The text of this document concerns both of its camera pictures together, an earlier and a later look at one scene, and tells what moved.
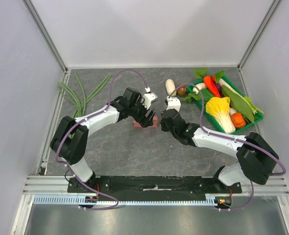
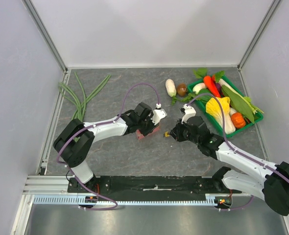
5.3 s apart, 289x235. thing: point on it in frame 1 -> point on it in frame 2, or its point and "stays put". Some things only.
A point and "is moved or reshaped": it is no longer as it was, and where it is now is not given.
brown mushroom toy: [181, 90] stays put
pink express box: [155, 121] is moved or reshaped
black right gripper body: [167, 121] -> [178, 133]
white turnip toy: [200, 86] stays put
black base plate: [152, 185] stays put
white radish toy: [170, 87] stays put
